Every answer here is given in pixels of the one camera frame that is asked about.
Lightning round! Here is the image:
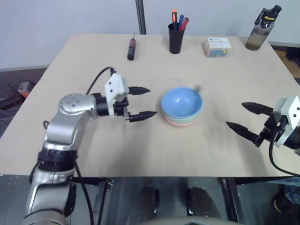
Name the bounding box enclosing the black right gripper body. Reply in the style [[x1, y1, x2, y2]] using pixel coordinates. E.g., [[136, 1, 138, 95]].
[[255, 113, 285, 148]]

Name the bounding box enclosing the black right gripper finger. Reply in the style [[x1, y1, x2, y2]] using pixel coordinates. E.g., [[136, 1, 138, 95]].
[[241, 101, 275, 116], [225, 121, 262, 145]]

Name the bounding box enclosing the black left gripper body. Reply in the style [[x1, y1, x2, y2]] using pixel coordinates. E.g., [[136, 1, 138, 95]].
[[114, 97, 132, 123]]

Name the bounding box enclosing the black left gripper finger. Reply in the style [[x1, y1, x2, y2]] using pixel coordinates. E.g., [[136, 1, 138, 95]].
[[128, 86, 151, 96], [130, 111, 158, 123]]

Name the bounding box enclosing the pink bowl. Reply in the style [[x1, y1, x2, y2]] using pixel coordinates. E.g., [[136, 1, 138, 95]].
[[165, 116, 199, 128]]

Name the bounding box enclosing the blue bowl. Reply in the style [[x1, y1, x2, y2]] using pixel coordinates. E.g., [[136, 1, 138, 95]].
[[160, 87, 203, 119]]

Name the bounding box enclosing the green bowl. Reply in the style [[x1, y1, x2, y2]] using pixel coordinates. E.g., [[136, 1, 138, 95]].
[[161, 109, 203, 125]]

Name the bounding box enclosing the black and red screwdriver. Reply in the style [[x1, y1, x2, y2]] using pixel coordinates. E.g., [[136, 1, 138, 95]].
[[127, 31, 139, 61]]

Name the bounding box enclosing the black pen cup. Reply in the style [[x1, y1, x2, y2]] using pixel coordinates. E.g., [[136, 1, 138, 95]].
[[167, 22, 187, 54]]

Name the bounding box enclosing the blue jeans leg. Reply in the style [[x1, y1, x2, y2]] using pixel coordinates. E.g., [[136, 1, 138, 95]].
[[267, 177, 300, 214]]

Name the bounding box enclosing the black and yellow shoe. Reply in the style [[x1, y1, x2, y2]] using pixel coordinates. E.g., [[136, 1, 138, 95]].
[[271, 191, 289, 213]]

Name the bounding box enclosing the clear plastic box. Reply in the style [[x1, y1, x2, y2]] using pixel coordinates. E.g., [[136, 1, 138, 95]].
[[202, 37, 233, 59]]

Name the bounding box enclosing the dark water bottle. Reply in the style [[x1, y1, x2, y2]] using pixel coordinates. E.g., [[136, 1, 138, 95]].
[[245, 4, 283, 51]]

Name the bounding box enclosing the black metal pole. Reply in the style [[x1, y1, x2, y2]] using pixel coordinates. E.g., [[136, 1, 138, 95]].
[[135, 0, 147, 35]]

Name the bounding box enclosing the orange and black marker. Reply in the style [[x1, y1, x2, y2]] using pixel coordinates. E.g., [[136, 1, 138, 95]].
[[171, 8, 178, 31]]

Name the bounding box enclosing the red marker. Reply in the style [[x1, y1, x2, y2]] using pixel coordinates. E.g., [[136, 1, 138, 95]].
[[180, 17, 190, 32]]

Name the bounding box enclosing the dark rounded shape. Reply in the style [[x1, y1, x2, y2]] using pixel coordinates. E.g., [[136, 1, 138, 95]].
[[139, 185, 160, 221], [184, 186, 221, 221]]

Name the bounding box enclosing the grey robot torso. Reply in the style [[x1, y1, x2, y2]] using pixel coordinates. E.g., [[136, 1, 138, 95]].
[[144, 216, 238, 225]]

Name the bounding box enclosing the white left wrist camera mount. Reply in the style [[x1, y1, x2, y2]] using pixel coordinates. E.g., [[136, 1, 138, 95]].
[[104, 73, 129, 117]]

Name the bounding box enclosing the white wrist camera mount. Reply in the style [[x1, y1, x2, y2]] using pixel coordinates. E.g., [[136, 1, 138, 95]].
[[104, 73, 129, 117], [273, 95, 300, 148]]

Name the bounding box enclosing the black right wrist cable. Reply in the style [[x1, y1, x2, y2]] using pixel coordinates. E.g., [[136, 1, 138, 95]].
[[268, 137, 300, 177]]

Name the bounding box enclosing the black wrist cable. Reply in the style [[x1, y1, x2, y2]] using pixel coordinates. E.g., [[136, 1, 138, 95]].
[[268, 137, 300, 177], [85, 67, 117, 96]]

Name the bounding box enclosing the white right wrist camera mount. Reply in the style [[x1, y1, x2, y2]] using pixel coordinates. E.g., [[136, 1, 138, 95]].
[[273, 95, 300, 148]]

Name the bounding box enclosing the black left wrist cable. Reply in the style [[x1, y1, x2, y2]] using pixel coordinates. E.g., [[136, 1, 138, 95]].
[[85, 67, 117, 96]]

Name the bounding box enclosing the black table frame leg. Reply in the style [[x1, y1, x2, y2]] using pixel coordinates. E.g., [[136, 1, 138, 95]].
[[69, 177, 115, 225], [217, 177, 283, 225]]

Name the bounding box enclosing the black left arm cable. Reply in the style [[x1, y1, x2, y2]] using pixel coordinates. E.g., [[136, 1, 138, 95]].
[[74, 163, 95, 225]]

